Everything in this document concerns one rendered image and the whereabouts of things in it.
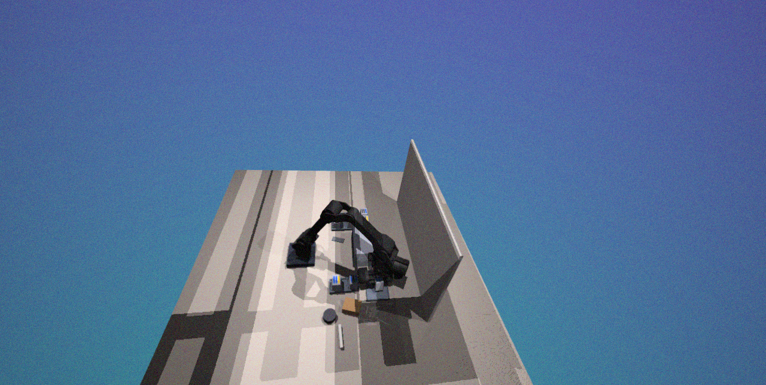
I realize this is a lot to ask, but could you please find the tan cardboard box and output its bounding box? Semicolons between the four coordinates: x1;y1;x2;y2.
342;297;362;316

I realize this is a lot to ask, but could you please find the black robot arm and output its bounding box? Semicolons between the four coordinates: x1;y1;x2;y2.
292;200;409;275

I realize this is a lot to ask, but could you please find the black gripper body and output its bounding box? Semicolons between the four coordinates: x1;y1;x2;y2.
357;259;403;284

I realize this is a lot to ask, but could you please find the dark grey cylinder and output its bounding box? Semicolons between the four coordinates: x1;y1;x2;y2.
323;308;336;324

